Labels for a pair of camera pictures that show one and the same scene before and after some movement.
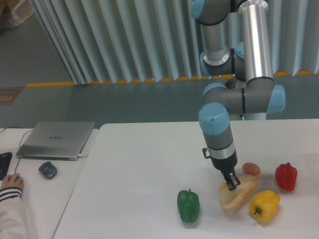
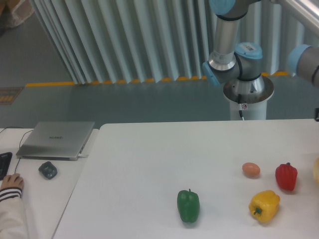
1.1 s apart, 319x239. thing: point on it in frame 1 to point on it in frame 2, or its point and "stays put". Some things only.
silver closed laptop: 56,141 stays put
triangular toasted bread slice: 231,199 to 316,170
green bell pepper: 188,204 stays put
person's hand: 13,180 stays put
